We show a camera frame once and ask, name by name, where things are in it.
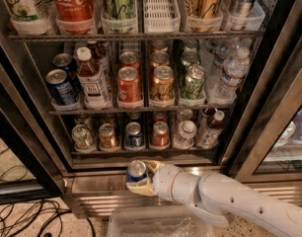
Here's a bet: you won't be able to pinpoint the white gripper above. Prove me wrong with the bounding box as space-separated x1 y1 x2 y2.
126 160 199 205

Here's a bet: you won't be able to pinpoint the blue pepsi can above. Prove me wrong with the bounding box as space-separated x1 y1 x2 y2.
126 160 147 183
52 53 81 93
45 69 77 106
125 122 144 148

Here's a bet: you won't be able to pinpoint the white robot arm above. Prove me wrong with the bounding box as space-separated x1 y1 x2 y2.
126 160 302 237

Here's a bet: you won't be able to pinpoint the red coke can bottom front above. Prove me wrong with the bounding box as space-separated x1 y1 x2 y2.
151 121 169 146

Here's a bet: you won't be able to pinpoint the red coke can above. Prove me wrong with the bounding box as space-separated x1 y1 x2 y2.
118 51 140 71
117 67 141 103
151 121 169 146
152 111 168 123

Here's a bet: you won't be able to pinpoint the orange can bottom front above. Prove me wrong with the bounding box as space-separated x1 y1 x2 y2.
99 123 118 149

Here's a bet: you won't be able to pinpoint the orange can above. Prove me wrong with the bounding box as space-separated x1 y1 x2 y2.
99 123 118 149
101 113 117 127

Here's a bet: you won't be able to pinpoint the red coke can bottom rear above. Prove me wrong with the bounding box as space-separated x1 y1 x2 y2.
152 111 168 123

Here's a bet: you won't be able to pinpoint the orange can bottom rear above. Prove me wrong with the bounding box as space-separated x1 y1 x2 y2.
101 113 117 127

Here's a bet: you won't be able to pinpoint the green white can bottom front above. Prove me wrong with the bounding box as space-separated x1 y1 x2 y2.
72 124 94 150

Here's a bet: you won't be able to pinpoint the green white can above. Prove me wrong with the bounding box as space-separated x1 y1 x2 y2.
74 114 93 130
72 124 94 150

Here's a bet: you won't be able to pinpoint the red coke can middle front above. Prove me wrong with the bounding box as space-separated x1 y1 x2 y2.
117 67 141 103

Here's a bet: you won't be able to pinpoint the green white can bottom rear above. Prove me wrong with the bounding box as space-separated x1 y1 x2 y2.
74 114 93 130

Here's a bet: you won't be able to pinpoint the gold can middle front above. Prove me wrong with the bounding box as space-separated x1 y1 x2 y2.
151 66 174 102

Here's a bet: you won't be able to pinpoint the green can middle front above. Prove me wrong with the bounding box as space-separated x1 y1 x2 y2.
181 64 206 100

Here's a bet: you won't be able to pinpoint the stainless steel fridge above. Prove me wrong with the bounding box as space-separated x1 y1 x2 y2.
0 0 302 217

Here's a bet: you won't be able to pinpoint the red coke can middle rear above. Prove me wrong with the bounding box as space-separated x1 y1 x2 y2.
118 51 140 71

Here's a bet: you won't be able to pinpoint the left glass fridge door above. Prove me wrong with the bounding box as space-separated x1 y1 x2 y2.
0 43 64 205

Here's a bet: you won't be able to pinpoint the glass fridge door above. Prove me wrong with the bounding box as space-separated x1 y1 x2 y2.
0 43 64 205
220 0 302 184

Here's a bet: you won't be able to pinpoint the right glass fridge door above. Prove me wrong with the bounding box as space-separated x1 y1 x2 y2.
220 0 302 184

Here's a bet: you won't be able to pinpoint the gold can middle rear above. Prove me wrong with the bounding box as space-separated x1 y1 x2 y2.
150 39 169 52

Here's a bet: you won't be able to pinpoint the green can middle rear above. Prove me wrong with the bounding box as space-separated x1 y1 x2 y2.
183 39 200 52

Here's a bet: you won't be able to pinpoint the white can behind door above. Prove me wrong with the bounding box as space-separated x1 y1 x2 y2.
275 121 296 147

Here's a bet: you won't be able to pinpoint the green can top shelf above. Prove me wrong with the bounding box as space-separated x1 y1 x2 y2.
104 0 136 33

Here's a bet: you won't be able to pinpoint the blue can behind door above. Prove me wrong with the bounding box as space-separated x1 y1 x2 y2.
291 112 302 144

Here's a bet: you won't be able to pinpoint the gold can top shelf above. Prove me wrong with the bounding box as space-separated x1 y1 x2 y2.
184 0 223 33

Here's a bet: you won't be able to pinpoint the clear plastic bin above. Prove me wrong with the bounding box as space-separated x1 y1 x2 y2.
108 205 215 237

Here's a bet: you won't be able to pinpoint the clear water bottle bottom front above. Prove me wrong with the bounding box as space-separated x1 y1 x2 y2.
173 120 196 149

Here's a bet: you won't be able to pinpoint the clear water bottle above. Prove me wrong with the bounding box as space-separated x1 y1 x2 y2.
173 120 196 149
176 109 193 124

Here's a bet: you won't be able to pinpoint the clear water bottle bottom rear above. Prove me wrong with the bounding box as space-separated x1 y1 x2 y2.
176 109 193 124

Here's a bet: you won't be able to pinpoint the tea bottle bottom front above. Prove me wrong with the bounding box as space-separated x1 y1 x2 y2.
196 111 225 149

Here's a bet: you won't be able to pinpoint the tea bottle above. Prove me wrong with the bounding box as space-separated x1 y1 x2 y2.
198 109 216 123
87 40 110 84
196 111 225 149
77 46 111 103

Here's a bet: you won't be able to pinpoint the tea bottle bottom rear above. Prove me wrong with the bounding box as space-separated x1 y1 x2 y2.
198 109 216 123

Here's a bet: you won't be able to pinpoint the tea bottle middle front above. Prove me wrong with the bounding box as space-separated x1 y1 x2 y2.
77 46 111 103

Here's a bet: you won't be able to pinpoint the tea bottle middle rear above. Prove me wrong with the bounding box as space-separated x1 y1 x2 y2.
87 40 110 84

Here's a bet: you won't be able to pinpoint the water bottle middle front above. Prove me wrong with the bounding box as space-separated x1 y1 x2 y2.
216 46 250 99

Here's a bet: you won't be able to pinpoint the water bottle middle rear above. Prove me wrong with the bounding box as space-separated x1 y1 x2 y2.
201 39 220 69

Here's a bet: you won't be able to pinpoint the black cables on floor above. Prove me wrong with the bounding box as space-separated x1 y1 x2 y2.
0 146 97 237

